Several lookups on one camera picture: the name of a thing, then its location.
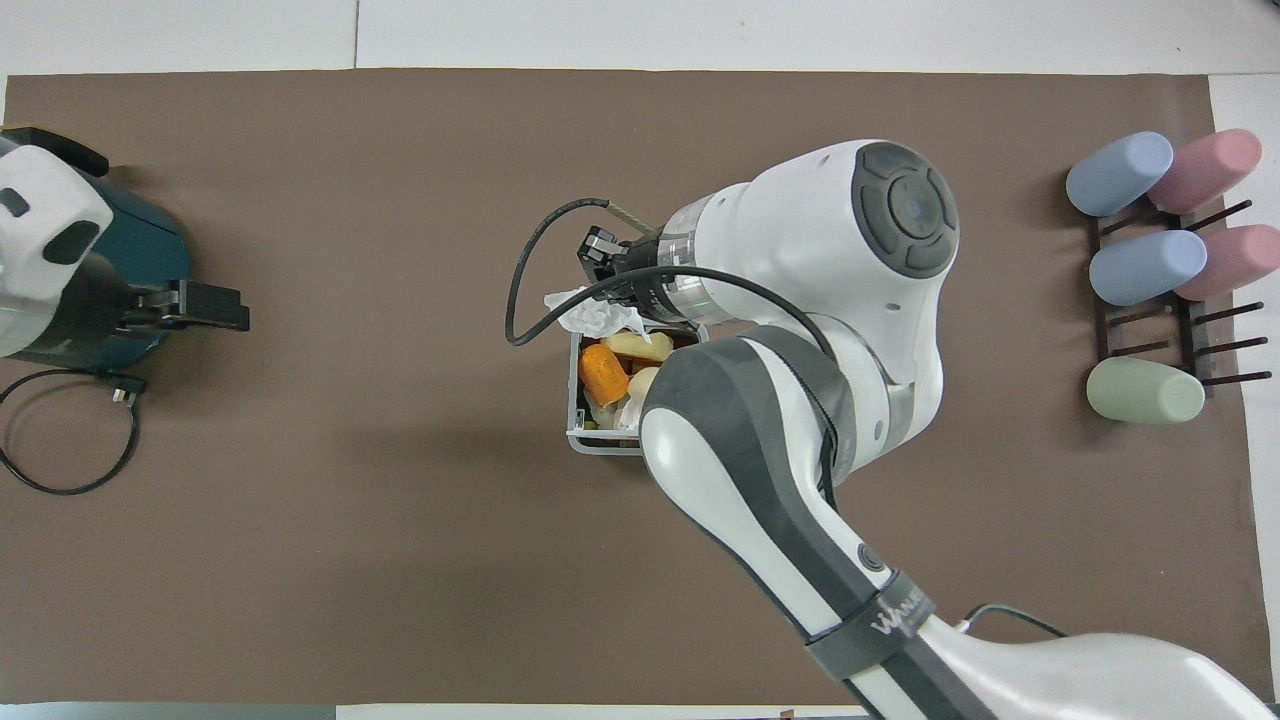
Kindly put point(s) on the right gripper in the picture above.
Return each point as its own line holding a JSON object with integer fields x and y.
{"x": 640, "y": 270}

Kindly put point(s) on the dark brown cup rack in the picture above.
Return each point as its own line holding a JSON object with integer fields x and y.
{"x": 1190, "y": 340}

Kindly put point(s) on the grey plastic box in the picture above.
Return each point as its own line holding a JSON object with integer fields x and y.
{"x": 580, "y": 425}

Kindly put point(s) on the pink cup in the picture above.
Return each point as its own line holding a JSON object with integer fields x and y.
{"x": 1240, "y": 258}
{"x": 1208, "y": 168}

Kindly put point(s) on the green cup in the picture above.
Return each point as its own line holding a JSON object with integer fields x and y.
{"x": 1145, "y": 391}

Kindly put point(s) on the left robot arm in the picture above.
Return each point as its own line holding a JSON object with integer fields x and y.
{"x": 40, "y": 205}

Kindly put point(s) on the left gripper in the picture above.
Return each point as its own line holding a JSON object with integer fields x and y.
{"x": 95, "y": 305}

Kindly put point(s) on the pale yellow food piece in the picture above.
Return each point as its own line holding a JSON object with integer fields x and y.
{"x": 645, "y": 345}
{"x": 642, "y": 383}

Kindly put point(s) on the orange food piece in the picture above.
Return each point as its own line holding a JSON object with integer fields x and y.
{"x": 603, "y": 372}

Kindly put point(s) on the dark teal trash bin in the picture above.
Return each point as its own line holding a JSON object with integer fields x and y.
{"x": 150, "y": 245}

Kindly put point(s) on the white tissue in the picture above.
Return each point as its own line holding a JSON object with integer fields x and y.
{"x": 590, "y": 312}

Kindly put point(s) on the blue cup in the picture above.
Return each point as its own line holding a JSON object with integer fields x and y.
{"x": 1148, "y": 268}
{"x": 1118, "y": 175}

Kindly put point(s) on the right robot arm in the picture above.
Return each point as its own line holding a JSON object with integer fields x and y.
{"x": 800, "y": 270}

